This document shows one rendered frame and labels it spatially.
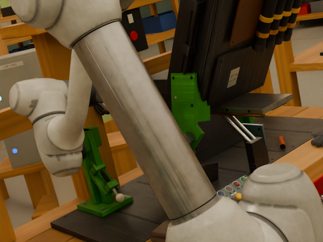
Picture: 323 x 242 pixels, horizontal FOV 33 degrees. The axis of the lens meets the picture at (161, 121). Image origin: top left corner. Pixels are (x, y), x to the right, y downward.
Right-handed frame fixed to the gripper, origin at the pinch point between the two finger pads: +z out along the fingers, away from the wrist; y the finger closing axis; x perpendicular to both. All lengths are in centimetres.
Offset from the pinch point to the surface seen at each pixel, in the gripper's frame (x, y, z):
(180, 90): -4.6, -4.3, 14.6
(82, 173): 37.7, -3.4, -4.8
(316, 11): 259, 415, 806
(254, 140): -4.2, -27.4, 32.6
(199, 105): -4.9, -11.6, 17.9
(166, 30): 269, 351, 393
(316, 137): -7, -32, 61
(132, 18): -7.4, 27.8, 10.9
